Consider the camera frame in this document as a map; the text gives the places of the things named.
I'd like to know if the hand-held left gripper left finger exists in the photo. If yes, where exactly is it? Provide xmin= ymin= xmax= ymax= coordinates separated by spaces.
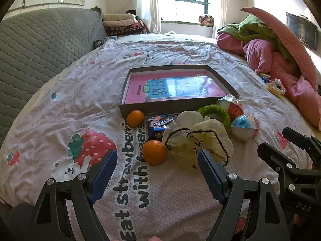
xmin=26 ymin=149 xmax=118 ymax=241

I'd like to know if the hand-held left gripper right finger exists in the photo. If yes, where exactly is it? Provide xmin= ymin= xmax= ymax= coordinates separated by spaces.
xmin=198 ymin=149 xmax=291 ymax=241

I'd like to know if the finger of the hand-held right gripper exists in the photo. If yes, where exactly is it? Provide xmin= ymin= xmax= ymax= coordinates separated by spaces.
xmin=257 ymin=143 xmax=305 ymax=192
xmin=282 ymin=128 xmax=321 ymax=166

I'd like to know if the plastic-wrapped red white toy ball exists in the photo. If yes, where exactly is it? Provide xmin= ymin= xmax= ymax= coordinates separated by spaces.
xmin=229 ymin=115 xmax=260 ymax=141
xmin=216 ymin=95 xmax=245 ymax=123

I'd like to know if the orange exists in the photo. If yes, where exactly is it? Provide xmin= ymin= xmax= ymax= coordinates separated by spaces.
xmin=142 ymin=140 xmax=167 ymax=165
xmin=127 ymin=109 xmax=145 ymax=128

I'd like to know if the cream drawstring pouch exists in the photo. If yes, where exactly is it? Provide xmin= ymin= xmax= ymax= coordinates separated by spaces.
xmin=162 ymin=110 xmax=234 ymax=171

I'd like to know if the pink-lined cardboard tray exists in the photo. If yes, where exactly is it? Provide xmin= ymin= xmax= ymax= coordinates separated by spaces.
xmin=118 ymin=65 xmax=240 ymax=119

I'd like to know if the blue cookie packet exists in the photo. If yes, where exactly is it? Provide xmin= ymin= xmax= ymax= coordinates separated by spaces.
xmin=146 ymin=114 xmax=178 ymax=141

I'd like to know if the coral pink quilt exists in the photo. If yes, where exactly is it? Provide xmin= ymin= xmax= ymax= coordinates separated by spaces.
xmin=241 ymin=7 xmax=319 ymax=91

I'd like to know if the green quilt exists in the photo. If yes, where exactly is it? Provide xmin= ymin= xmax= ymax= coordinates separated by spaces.
xmin=217 ymin=14 xmax=294 ymax=63

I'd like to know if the grey quilted headboard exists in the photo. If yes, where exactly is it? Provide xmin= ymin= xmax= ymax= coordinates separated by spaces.
xmin=0 ymin=7 xmax=108 ymax=153

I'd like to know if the dark patterned folded blanket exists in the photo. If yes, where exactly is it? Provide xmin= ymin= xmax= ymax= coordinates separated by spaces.
xmin=105 ymin=25 xmax=148 ymax=38

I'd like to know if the patterned cloth bundle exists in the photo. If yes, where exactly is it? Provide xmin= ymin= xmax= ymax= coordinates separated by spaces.
xmin=199 ymin=15 xmax=215 ymax=26

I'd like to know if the pink folded blanket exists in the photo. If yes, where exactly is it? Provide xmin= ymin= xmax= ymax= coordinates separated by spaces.
xmin=103 ymin=19 xmax=141 ymax=28

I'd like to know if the white curtain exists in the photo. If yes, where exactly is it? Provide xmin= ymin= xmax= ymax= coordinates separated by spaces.
xmin=212 ymin=0 xmax=231 ymax=38
xmin=136 ymin=0 xmax=162 ymax=34

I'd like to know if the cream folded blanket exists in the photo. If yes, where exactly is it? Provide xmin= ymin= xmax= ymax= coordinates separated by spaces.
xmin=103 ymin=13 xmax=136 ymax=21

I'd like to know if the green fuzzy ring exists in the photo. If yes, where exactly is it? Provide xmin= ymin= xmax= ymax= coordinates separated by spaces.
xmin=196 ymin=105 xmax=232 ymax=132

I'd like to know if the dark framed wall panel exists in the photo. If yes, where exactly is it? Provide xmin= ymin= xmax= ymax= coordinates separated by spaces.
xmin=286 ymin=12 xmax=319 ymax=51

